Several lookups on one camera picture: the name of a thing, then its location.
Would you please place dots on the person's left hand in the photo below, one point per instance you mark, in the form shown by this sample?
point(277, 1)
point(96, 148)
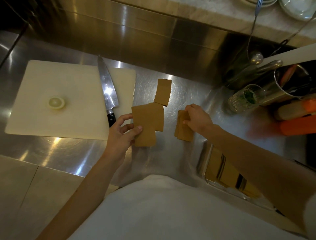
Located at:
point(118, 143)

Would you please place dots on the person's right hand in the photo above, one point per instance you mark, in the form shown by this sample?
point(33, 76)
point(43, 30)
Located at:
point(201, 121)

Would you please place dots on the person's right thumb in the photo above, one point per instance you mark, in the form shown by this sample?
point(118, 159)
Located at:
point(186, 121)

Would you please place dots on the person's left thumb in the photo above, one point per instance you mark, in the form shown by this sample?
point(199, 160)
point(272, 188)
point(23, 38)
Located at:
point(135, 132)

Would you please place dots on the person's left middle finger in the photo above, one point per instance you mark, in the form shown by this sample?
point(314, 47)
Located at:
point(124, 118)

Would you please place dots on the stack of brown cards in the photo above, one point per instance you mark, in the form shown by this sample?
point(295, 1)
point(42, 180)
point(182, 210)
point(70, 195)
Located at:
point(184, 133)

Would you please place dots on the large brown card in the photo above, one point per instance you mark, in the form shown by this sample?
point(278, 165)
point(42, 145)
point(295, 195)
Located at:
point(148, 118)

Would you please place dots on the person's left forearm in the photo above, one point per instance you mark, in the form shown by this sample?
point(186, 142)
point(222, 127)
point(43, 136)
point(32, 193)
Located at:
point(86, 192)

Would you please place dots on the person's right forearm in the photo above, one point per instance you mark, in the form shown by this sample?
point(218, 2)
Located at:
point(259, 168)

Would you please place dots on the metal tray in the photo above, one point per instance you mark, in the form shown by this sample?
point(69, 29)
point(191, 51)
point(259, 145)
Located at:
point(203, 158)

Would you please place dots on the pile of brown cards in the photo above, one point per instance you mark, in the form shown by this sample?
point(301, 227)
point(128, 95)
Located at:
point(222, 170)

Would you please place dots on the ribbed glass with green herbs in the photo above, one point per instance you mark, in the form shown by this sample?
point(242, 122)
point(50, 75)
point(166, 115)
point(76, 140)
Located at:
point(244, 99)

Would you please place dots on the lemon half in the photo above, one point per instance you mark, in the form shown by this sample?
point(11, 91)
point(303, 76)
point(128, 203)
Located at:
point(56, 102)

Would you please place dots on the white cutting board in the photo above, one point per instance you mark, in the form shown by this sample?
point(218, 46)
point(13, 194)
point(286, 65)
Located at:
point(61, 84)

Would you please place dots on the white apron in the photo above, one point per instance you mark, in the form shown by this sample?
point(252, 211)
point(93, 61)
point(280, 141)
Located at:
point(172, 212)

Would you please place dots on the metal ladle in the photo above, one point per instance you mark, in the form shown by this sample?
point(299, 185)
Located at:
point(256, 58)

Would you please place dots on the metal utensil container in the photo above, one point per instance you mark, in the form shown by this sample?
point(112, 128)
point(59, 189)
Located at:
point(279, 92)

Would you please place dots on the orange spatula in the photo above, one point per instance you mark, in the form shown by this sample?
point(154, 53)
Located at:
point(288, 74)

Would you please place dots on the white flat spatula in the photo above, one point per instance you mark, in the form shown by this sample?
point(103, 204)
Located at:
point(291, 55)

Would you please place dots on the white bowl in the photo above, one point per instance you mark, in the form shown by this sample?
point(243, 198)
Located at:
point(296, 8)

